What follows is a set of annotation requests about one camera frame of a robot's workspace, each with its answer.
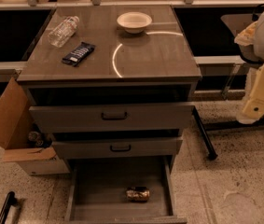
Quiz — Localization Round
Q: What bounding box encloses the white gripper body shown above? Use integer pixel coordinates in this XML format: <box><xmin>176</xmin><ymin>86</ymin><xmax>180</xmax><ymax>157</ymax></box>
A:
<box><xmin>236</xmin><ymin>64</ymin><xmax>264</xmax><ymax>124</ymax></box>

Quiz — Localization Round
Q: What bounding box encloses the middle grey drawer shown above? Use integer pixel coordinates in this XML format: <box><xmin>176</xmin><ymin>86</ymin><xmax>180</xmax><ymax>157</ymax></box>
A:
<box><xmin>52</xmin><ymin>137</ymin><xmax>182</xmax><ymax>160</ymax></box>

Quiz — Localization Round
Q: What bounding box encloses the grey drawer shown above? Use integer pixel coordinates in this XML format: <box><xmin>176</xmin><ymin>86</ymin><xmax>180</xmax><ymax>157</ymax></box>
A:
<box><xmin>52</xmin><ymin>137</ymin><xmax>182</xmax><ymax>160</ymax></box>
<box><xmin>29</xmin><ymin>103</ymin><xmax>193</xmax><ymax>133</ymax></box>
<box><xmin>65</xmin><ymin>156</ymin><xmax>188</xmax><ymax>224</ymax></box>

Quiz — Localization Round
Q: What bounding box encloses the top grey drawer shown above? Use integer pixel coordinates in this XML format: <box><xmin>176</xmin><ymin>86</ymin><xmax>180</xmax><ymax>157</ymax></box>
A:
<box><xmin>29</xmin><ymin>103</ymin><xmax>193</xmax><ymax>133</ymax></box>

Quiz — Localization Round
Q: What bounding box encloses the grey drawer cabinet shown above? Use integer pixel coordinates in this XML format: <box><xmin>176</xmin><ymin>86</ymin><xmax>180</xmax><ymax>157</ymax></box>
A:
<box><xmin>16</xmin><ymin>5</ymin><xmax>202</xmax><ymax>224</ymax></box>

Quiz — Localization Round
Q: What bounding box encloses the bottom grey drawer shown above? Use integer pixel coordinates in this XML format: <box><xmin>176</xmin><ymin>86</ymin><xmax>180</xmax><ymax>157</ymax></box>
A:
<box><xmin>65</xmin><ymin>156</ymin><xmax>188</xmax><ymax>224</ymax></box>

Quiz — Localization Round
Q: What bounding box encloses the can inside cardboard box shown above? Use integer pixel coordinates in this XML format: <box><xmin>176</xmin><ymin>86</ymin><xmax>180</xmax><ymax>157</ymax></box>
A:
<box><xmin>28</xmin><ymin>132</ymin><xmax>42</xmax><ymax>142</ymax></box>

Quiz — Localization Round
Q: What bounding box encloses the black side table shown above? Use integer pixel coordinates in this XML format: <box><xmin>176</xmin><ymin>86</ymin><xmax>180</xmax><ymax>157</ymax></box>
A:
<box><xmin>203</xmin><ymin>13</ymin><xmax>264</xmax><ymax>133</ymax></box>

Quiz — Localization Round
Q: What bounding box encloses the white paper bowl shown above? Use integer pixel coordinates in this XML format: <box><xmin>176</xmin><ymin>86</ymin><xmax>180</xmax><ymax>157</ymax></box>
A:
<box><xmin>117</xmin><ymin>12</ymin><xmax>152</xmax><ymax>34</ymax></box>

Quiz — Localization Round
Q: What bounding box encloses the dark blue snack bag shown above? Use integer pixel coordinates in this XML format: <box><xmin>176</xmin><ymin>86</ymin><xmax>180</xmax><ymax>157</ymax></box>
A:
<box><xmin>62</xmin><ymin>42</ymin><xmax>96</xmax><ymax>66</ymax></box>

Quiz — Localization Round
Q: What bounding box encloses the clear plastic water bottle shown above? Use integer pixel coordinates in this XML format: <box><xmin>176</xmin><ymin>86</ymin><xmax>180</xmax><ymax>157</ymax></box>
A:
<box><xmin>48</xmin><ymin>16</ymin><xmax>79</xmax><ymax>48</ymax></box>

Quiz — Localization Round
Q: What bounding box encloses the brown cardboard box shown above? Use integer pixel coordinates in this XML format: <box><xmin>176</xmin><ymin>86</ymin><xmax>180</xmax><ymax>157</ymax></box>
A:
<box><xmin>0</xmin><ymin>78</ymin><xmax>70</xmax><ymax>175</ymax></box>

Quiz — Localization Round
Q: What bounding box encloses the black bar on floor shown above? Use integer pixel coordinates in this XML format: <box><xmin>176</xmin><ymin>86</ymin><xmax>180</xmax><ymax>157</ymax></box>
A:
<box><xmin>0</xmin><ymin>191</ymin><xmax>18</xmax><ymax>224</ymax></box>

